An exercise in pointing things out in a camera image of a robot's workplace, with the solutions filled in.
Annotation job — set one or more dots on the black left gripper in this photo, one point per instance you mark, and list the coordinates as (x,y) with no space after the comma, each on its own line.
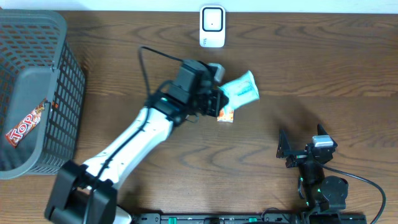
(221,99)

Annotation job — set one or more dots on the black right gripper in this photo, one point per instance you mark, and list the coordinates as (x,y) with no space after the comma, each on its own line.
(297,156)

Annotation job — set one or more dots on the mint Zappy wipes pack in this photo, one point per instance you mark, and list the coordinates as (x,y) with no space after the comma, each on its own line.
(241,91)

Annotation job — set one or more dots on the red Top chocolate bar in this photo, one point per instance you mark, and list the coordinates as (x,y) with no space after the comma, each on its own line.
(26,125)

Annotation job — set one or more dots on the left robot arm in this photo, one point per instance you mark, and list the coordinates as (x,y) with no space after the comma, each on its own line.
(87,193)

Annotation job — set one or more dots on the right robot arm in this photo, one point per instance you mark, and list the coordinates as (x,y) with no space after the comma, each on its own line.
(325,196)

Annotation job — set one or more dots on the white barcode scanner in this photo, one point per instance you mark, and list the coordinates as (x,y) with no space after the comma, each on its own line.
(212,26)

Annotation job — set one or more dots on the grey plastic mesh basket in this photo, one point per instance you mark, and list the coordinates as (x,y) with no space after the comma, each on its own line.
(36,63)

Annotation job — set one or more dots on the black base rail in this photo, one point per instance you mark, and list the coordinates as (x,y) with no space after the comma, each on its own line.
(272,217)

